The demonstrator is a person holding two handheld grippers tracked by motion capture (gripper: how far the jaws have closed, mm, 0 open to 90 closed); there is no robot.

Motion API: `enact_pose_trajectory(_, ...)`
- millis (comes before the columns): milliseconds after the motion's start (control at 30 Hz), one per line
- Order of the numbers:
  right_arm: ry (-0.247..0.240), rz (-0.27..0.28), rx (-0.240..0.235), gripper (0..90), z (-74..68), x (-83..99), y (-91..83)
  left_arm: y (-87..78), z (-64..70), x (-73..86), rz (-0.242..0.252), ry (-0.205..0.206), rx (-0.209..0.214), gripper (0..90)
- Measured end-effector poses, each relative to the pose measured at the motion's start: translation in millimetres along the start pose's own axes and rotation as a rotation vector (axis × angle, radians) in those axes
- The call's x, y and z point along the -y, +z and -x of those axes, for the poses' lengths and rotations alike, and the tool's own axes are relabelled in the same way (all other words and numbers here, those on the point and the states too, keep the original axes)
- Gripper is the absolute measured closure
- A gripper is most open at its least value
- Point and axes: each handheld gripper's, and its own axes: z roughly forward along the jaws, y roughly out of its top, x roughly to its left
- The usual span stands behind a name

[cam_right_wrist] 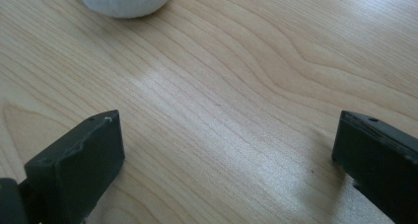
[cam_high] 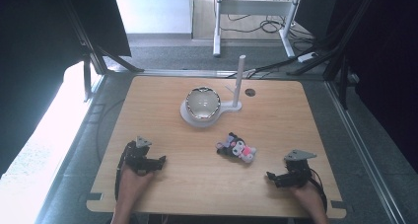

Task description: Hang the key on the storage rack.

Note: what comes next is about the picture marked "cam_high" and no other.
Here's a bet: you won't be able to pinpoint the white metal desk frame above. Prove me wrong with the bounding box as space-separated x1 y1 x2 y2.
212 0 304 59

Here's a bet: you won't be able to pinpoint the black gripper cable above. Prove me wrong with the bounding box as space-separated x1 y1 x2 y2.
113 144 132 202
309 168 328 215

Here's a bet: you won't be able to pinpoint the person's right hand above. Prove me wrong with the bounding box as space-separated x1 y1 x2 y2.
290 180 323 208

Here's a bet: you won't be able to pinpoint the black and pink plush toy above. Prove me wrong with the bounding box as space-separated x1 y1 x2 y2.
215 131 258 165

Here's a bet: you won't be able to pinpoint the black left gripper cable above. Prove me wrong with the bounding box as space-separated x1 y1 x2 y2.
113 144 132 202

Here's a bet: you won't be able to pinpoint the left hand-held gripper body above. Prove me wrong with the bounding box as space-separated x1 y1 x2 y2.
123 135 158 177

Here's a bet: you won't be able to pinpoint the white stand with pole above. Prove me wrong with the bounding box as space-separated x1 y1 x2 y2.
179 54 247 129

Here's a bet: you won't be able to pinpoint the wooden table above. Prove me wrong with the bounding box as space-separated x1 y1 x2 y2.
86 75 348 219

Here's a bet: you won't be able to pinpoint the person's left hand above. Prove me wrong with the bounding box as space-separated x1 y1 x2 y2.
119 164 156 200

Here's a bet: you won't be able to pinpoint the dark curtain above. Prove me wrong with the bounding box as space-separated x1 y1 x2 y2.
294 0 418 174
0 0 132 178

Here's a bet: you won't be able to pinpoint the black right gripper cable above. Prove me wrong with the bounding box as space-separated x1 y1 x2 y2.
309 168 328 215

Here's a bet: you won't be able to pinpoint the shiny apple-shaped bowl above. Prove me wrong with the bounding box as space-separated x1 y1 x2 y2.
184 86 222 121

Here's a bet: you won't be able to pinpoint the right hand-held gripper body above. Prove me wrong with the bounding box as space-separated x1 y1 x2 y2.
281 148 318 188

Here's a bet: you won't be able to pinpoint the white power strip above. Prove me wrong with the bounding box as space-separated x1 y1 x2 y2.
297 51 318 63

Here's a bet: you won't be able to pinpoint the black floor cables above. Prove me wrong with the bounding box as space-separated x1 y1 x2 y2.
219 0 316 44

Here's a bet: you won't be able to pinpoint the black metal stand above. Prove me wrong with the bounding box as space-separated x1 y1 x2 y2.
285 0 383 111
58 0 146 104

